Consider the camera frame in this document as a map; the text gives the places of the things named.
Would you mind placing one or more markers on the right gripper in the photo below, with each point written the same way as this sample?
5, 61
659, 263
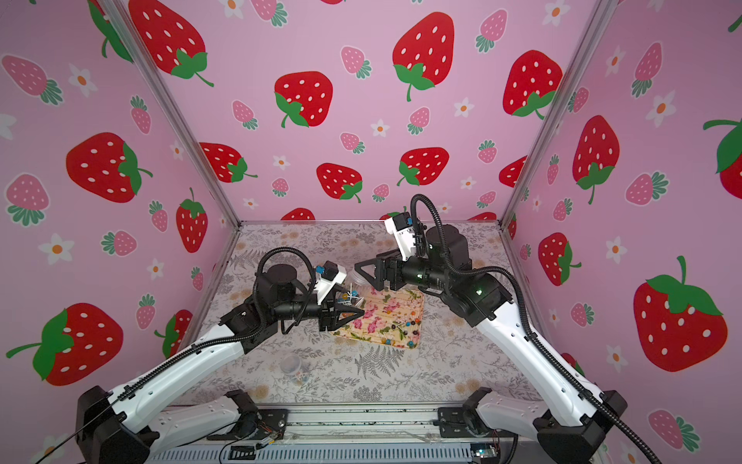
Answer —
388, 273

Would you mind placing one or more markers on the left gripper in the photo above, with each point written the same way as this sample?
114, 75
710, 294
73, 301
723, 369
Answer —
329, 320

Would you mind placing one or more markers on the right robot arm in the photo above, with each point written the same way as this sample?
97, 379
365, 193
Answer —
477, 297

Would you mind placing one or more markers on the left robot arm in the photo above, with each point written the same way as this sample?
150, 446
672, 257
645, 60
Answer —
132, 422

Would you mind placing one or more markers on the poured candies on tray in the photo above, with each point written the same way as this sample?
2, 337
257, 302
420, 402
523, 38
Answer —
396, 324

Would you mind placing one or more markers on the floral yellow tray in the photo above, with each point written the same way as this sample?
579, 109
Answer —
353, 330

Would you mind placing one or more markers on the white vented strip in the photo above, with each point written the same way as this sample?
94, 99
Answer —
321, 453

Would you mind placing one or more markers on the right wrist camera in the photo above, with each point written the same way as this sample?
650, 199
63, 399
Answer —
408, 232

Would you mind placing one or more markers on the aluminium front rail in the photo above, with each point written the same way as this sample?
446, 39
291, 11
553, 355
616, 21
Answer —
371, 423

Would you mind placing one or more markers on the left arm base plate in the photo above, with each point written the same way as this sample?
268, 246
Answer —
252, 422

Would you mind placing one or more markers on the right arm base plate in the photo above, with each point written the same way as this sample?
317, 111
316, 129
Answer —
461, 421

